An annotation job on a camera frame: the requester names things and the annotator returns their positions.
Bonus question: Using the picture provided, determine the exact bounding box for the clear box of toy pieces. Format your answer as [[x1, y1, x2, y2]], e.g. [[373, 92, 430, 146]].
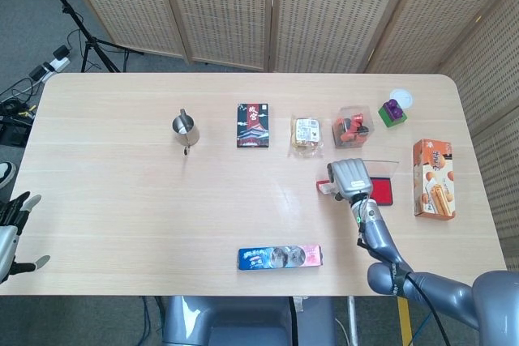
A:
[[331, 105, 375, 149]]

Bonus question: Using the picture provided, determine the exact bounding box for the white power strip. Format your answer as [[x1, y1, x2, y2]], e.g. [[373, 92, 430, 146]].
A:
[[42, 56, 71, 74]]

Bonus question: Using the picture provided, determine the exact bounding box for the orange biscuit stick box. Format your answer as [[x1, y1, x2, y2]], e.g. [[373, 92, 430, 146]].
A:
[[412, 138, 457, 221]]

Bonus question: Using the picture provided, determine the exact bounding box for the white and red stamp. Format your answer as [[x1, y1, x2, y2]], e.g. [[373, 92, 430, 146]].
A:
[[315, 177, 338, 196]]

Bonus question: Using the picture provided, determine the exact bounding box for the dark palace print box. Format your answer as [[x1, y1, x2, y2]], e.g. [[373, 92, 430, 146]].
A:
[[235, 102, 271, 149]]

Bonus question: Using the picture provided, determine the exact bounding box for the white shoe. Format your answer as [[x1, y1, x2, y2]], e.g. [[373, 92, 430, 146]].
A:
[[0, 161, 17, 191]]

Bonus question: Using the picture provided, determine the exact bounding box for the black tripod stand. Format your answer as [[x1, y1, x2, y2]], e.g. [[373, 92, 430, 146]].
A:
[[30, 0, 145, 74]]

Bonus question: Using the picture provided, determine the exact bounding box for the green and purple toy block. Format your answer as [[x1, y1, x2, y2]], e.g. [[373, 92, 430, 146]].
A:
[[378, 98, 408, 128]]

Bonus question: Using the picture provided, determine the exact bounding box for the black floor box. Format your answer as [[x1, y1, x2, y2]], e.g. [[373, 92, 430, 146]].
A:
[[0, 117, 32, 147]]

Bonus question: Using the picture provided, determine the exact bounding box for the silver table leg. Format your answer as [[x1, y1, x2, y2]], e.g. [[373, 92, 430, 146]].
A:
[[346, 296, 360, 346]]

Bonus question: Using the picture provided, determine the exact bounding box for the packaged bread snack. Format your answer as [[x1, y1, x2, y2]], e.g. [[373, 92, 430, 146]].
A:
[[288, 116, 325, 158]]

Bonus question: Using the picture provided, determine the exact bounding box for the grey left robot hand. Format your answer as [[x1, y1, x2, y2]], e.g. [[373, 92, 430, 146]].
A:
[[0, 190, 52, 284]]

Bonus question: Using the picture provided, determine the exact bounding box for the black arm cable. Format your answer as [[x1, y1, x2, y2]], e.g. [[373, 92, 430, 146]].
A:
[[405, 272, 451, 346]]

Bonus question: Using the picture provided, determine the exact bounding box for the stainless steel milk pitcher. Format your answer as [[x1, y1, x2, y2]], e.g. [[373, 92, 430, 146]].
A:
[[171, 109, 200, 157]]

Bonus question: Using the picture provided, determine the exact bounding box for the blue Oreo cookie box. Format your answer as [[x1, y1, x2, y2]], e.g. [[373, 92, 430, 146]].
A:
[[237, 244, 324, 272]]

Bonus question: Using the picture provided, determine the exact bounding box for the red box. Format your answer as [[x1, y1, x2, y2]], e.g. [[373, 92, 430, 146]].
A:
[[362, 158, 401, 206]]

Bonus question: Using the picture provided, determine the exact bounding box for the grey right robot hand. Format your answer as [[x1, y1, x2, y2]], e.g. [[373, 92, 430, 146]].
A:
[[326, 158, 374, 203]]

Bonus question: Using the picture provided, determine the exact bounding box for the grey robot torso base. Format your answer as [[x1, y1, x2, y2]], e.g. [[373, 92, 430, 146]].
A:
[[161, 295, 337, 346]]

